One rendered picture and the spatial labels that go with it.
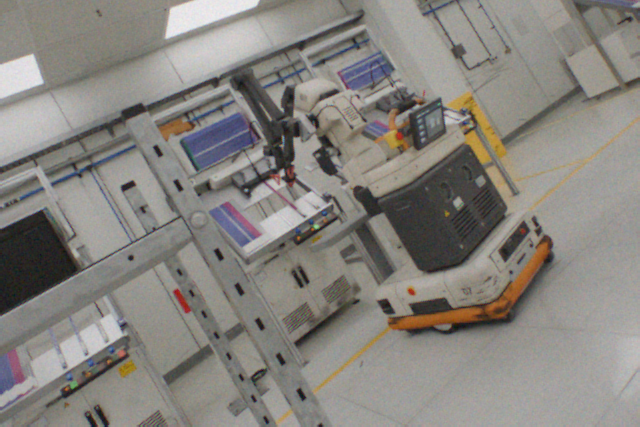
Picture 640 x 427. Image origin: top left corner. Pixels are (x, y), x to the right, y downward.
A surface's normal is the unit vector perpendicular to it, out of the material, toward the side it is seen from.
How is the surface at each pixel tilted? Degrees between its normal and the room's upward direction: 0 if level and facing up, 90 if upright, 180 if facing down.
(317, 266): 90
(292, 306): 90
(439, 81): 90
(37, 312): 90
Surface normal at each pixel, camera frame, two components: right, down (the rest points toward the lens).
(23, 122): 0.35, -0.23
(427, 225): -0.68, 0.39
